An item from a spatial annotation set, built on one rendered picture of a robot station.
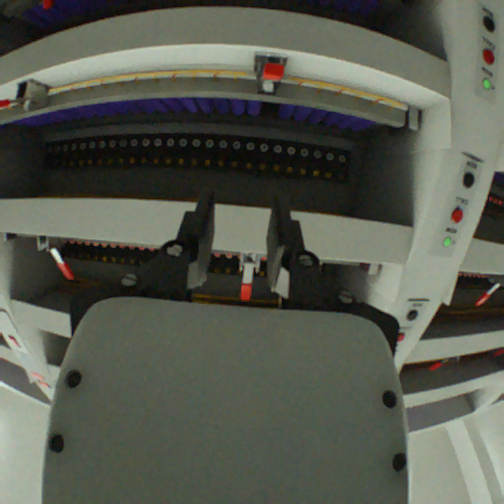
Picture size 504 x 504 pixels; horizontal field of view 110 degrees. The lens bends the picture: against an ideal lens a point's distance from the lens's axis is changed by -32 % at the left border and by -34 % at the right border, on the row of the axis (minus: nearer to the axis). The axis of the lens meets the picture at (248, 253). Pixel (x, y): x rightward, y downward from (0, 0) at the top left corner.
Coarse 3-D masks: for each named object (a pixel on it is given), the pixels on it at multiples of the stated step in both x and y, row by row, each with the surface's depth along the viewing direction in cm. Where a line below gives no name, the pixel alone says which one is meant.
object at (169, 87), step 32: (64, 96) 22; (96, 96) 22; (128, 96) 23; (160, 96) 24; (192, 96) 24; (224, 96) 24; (256, 96) 23; (288, 96) 23; (320, 96) 23; (352, 96) 23
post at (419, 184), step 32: (448, 0) 12; (480, 0) 10; (416, 32) 20; (448, 32) 14; (448, 64) 16; (480, 128) 18; (384, 160) 32; (416, 160) 25; (448, 160) 20; (480, 160) 20; (384, 192) 33; (416, 192) 25; (448, 192) 22; (480, 192) 22; (416, 224) 25; (416, 256) 26; (352, 288) 41; (416, 288) 28; (448, 288) 28
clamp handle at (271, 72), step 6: (264, 66) 14; (270, 66) 13; (276, 66) 13; (282, 66) 13; (264, 72) 14; (270, 72) 13; (276, 72) 13; (282, 72) 13; (264, 78) 16; (270, 78) 16; (276, 78) 15; (264, 84) 19; (270, 84) 19; (264, 90) 20; (270, 90) 19
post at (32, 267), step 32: (0, 160) 28; (32, 160) 36; (0, 192) 29; (32, 192) 38; (0, 256) 31; (32, 256) 40; (0, 288) 31; (32, 288) 40; (32, 352) 39; (64, 352) 50
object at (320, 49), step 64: (0, 64) 15; (64, 64) 16; (128, 64) 19; (192, 64) 20; (320, 64) 18; (384, 64) 17; (0, 128) 25; (128, 128) 35; (192, 128) 36; (256, 128) 36; (384, 128) 31; (448, 128) 18
